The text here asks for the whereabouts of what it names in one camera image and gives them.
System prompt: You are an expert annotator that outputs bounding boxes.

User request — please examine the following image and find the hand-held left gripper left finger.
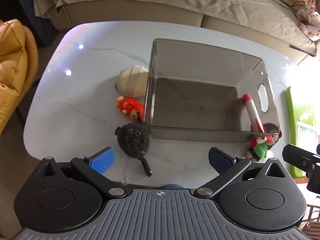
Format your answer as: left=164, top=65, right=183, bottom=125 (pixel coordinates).
left=36, top=147, right=128, bottom=198

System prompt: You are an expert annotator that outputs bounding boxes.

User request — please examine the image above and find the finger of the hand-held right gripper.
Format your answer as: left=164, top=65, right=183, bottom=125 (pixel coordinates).
left=282, top=144, right=320, bottom=172

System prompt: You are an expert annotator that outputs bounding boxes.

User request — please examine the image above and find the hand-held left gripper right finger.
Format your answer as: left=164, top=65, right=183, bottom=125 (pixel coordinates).
left=194, top=147, right=290, bottom=199

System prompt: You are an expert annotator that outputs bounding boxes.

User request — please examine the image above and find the red and green knitted doll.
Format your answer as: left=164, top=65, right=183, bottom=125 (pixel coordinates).
left=247, top=122, right=282, bottom=160

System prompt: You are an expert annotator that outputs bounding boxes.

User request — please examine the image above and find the black plush cat toy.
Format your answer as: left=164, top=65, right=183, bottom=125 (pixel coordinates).
left=114, top=120, right=153, bottom=184

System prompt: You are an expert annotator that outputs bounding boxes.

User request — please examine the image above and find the transparent grey storage box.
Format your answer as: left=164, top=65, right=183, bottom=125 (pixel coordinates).
left=144, top=38, right=280, bottom=144

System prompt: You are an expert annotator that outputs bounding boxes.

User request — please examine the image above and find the white and red rocket toy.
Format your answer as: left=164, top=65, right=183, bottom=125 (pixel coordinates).
left=241, top=93, right=265, bottom=134

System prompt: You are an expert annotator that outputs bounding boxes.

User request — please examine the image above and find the orange figurine toy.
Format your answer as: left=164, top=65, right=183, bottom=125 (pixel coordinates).
left=115, top=95, right=145, bottom=121

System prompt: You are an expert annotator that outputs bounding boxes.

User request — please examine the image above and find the beige round toy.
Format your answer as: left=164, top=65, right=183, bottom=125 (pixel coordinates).
left=115, top=65, right=150, bottom=98

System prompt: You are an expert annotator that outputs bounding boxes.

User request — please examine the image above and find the white marble desktop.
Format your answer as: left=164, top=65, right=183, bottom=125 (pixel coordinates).
left=23, top=21, right=304, bottom=188

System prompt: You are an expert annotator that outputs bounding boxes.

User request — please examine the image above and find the white framed tray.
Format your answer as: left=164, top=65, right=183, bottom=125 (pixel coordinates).
left=295, top=121, right=320, bottom=153

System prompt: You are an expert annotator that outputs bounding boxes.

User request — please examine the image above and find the light wooden stool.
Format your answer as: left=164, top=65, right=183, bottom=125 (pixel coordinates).
left=299, top=197, right=320, bottom=240

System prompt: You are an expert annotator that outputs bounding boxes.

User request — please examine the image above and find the green plastic board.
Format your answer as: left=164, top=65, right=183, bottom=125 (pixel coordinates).
left=285, top=86, right=320, bottom=179

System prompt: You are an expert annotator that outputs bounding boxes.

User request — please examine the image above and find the yellow leather armchair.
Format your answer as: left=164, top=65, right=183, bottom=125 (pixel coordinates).
left=0, top=19, right=39, bottom=135

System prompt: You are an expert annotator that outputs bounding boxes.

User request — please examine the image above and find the pink floral cloth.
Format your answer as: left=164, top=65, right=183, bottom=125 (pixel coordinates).
left=294, top=0, right=320, bottom=40

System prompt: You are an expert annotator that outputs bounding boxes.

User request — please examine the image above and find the beige sofa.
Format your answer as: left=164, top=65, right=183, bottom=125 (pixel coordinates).
left=56, top=0, right=320, bottom=65

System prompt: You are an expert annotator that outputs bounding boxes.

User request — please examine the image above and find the beige blanket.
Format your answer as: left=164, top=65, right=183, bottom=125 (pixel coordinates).
left=31, top=0, right=320, bottom=57

